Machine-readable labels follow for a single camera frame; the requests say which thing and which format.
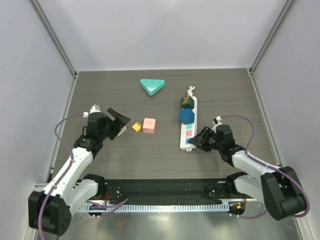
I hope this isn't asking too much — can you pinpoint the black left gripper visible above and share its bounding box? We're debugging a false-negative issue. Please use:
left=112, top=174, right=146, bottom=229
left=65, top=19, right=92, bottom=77
left=99, top=108, right=130, bottom=140

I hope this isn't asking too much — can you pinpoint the white cube plug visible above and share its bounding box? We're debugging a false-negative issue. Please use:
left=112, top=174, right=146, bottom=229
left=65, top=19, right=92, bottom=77
left=117, top=126, right=127, bottom=136

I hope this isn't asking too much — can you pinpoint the white power strip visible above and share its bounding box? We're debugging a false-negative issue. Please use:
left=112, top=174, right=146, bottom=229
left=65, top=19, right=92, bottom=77
left=179, top=96, right=198, bottom=152

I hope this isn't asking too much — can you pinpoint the yellow cube plug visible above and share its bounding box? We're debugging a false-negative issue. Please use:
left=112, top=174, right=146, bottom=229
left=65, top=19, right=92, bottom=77
left=132, top=122, right=143, bottom=133

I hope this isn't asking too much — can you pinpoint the blue cube plug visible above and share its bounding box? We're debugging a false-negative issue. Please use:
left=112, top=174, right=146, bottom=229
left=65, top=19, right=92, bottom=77
left=178, top=108, right=195, bottom=125

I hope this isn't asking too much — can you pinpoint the pink cube plug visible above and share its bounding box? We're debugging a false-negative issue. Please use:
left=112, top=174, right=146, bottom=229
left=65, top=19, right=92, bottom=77
left=142, top=118, right=156, bottom=134

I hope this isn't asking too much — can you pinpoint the teal triangular socket adapter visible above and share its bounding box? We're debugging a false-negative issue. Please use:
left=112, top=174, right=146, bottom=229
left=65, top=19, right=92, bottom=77
left=139, top=79, right=166, bottom=96

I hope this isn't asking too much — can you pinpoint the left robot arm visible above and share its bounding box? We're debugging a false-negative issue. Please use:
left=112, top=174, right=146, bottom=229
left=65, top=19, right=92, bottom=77
left=28, top=104, right=131, bottom=240

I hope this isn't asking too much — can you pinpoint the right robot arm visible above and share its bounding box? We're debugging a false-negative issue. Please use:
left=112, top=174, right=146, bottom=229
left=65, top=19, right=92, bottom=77
left=188, top=124, right=310, bottom=221

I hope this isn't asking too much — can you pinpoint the dark green cube plug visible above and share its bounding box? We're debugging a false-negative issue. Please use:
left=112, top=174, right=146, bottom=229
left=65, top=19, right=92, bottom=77
left=180, top=95, right=195, bottom=110

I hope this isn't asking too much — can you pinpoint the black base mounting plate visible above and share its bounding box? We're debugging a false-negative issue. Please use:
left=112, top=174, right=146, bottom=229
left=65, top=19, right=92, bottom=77
left=89, top=178, right=251, bottom=206

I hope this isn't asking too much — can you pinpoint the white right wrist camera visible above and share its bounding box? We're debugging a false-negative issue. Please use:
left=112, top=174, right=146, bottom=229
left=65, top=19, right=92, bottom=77
left=212, top=116, right=222, bottom=133

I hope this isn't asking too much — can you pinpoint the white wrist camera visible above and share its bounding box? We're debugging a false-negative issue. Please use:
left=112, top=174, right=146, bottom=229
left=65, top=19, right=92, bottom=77
left=82, top=104, right=102, bottom=118
left=212, top=116, right=222, bottom=133

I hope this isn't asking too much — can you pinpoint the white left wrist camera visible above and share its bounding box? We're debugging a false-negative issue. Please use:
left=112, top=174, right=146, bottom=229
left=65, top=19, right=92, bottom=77
left=82, top=104, right=102, bottom=118

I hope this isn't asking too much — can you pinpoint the white slotted cable duct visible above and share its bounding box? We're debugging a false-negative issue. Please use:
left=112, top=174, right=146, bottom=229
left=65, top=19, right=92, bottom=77
left=74, top=202, right=230, bottom=214

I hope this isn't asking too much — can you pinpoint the left aluminium frame post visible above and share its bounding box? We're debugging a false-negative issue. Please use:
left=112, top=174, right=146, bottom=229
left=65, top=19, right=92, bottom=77
left=29, top=0, right=78, bottom=79

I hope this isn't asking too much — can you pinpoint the aluminium frame post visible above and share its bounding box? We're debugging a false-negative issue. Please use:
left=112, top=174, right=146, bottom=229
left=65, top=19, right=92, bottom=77
left=247, top=0, right=296, bottom=76
left=29, top=0, right=78, bottom=79

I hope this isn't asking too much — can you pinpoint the right aluminium frame post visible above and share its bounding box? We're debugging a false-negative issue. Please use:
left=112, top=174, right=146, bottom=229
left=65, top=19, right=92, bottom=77
left=247, top=0, right=296, bottom=76

